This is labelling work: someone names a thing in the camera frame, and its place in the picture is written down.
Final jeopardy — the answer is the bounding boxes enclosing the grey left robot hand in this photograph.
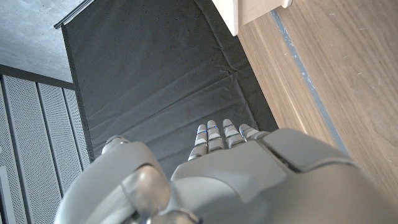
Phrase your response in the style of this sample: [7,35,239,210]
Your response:
[54,118,398,224]

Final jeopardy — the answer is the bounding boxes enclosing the grey tape line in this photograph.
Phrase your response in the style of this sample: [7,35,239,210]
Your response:
[269,9,351,156]

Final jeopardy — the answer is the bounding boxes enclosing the black backdrop curtain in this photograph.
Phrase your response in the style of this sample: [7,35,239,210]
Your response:
[60,0,279,170]

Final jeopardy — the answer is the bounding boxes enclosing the wooden box with slot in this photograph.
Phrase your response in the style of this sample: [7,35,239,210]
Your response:
[211,0,294,37]

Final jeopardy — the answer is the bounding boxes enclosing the grey perforated panel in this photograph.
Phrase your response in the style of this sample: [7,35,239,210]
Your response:
[0,73,95,224]

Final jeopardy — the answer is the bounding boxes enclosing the black backdrop pole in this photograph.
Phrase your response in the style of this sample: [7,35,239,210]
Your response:
[53,0,96,30]

